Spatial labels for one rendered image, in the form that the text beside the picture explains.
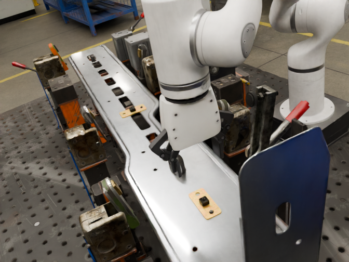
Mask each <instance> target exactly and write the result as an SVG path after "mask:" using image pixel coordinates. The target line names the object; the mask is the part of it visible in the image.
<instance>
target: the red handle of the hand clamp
mask: <svg viewBox="0 0 349 262"><path fill-rule="evenodd" d="M309 107H310V106H309V103H308V102H307V101H306V100H305V101H300V102H299V104H298V105H297V106H296V107H295V108H294V109H293V110H292V111H291V112H290V113H289V114H288V116H287V117H286V118H285V120H284V121H283V122H282V123H281V124H280V125H279V127H278V128H277V129H276V130H275V131H274V132H273V133H272V134H271V138H270V146H269V147H271V146H273V145H274V144H275V143H277V142H278V141H279V139H280V138H281V137H282V136H283V135H284V134H285V132H286V131H287V130H288V129H289V128H290V127H291V120H292V119H293V118H296V119H297V120H298V119H299V118H300V117H301V116H302V115H303V114H304V113H305V112H306V111H307V110H308V109H309ZM256 153H258V150H257V151H255V152H254V154H256Z"/></svg>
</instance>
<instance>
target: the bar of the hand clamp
mask: <svg viewBox="0 0 349 262"><path fill-rule="evenodd" d="M276 96H278V91H277V90H273V89H272V88H270V87H268V86H266V85H261V86H259V87H256V93H254V92H252V91H251V92H248V93H247V94H246V103H247V105H248V106H250V107H254V111H253V120H252V130H251V141H250V150H249V158H250V157H251V156H253V154H254V152H255V151H257V150H258V152H260V151H262V150H265V149H267V148H269V146H270V138H271V131H272V124H273V116H274V109H275V101H276Z"/></svg>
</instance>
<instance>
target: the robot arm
mask: <svg viewBox="0 0 349 262"><path fill-rule="evenodd" d="M141 3H142V7H143V12H144V17H145V21H146V26H147V31H148V34H149V39H150V44H151V49H152V54H153V58H154V63H155V68H156V73H157V77H158V82H159V87H160V92H161V95H160V98H159V110H160V122H161V126H162V132H161V133H160V134H159V135H158V136H157V137H156V138H155V139H154V140H153V141H152V142H151V143H150V145H149V148H150V150H151V151H152V152H153V153H155V154H156V155H158V156H159V157H160V158H162V159H165V160H167V161H168V164H169V168H170V170H171V172H172V173H175V174H176V175H177V176H178V177H179V178H180V177H182V173H181V168H180V163H179V161H178V159H177V156H178V154H179V152H180V150H183V149H185V148H188V147H190V146H193V145H195V144H197V143H200V142H202V141H204V140H206V139H209V138H211V141H212V148H213V152H214V153H215V154H216V155H217V156H218V157H219V158H221V159H222V158H224V154H223V151H224V142H223V141H224V140H225V139H226V136H225V135H226V133H227V132H228V131H229V129H230V127H231V126H230V124H231V123H232V120H233V118H234V114H233V113H232V112H230V111H224V110H219V109H218V105H217V101H216V98H215V95H214V92H213V90H212V87H211V82H210V74H209V66H211V67H224V68H231V67H236V66H239V65H241V64H242V63H243V62H244V61H245V60H246V59H247V57H248V56H249V53H250V52H251V48H252V46H253V42H254V39H255V36H256V33H257V30H258V26H259V23H260V19H261V13H262V0H227V3H226V5H225V6H224V7H223V8H222V9H221V10H218V11H205V10H204V8H203V7H202V3H201V0H141ZM348 15H349V2H348V0H273V2H272V5H271V8H270V14H269V22H270V25H271V27H272V28H273V29H274V30H275V31H277V32H281V33H312V34H313V36H312V37H310V38H308V39H306V40H303V41H301V42H298V43H296V44H294V45H292V46H291V47H290V48H289V50H288V54H287V66H288V88H289V99H287V100H286V101H284V102H283V103H282V104H281V106H280V114H281V116H282V117H283V118H284V119H285V118H286V117H287V116H288V114H289V113H290V112H291V111H292V110H293V109H294V108H295V107H296V106H297V105H298V104H299V102H300V101H305V100H306V101H307V102H308V103H309V106H310V107H309V109H308V110H307V111H306V112H305V113H304V114H303V115H302V116H301V117H300V118H299V119H298V120H299V121H301V122H302V123H304V124H305V125H311V124H317V123H321V122H323V121H325V120H327V119H329V118H330V117H331V116H332V115H333V114H334V104H333V102H332V101H331V100H329V99H327V98H326V97H324V96H325V95H324V93H325V53H326V48H327V45H328V44H329V42H330V41H331V39H332V38H333V37H334V36H335V35H336V34H337V33H338V32H339V30H340V29H341V28H342V27H343V25H344V24H345V22H346V20H347V19H348ZM220 118H222V119H223V122H221V120H220ZM165 141H169V142H168V144H167V147H166V149H165V150H164V149H162V148H160V147H161V145H162V144H163V143H164V142H165Z"/></svg>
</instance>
